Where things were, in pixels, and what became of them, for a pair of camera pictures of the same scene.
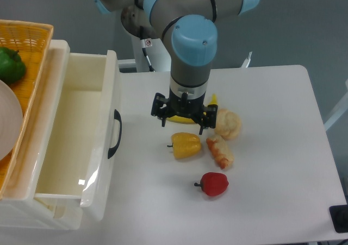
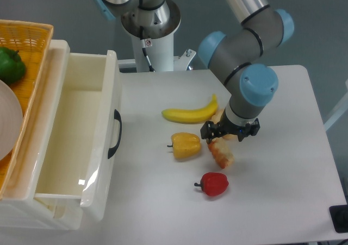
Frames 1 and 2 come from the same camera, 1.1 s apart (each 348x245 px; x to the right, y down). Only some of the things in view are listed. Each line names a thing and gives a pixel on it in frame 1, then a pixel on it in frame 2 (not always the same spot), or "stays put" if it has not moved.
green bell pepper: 12,68 stays put
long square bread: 219,150 stays put
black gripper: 194,107 -> 210,130
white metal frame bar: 342,108 stays put
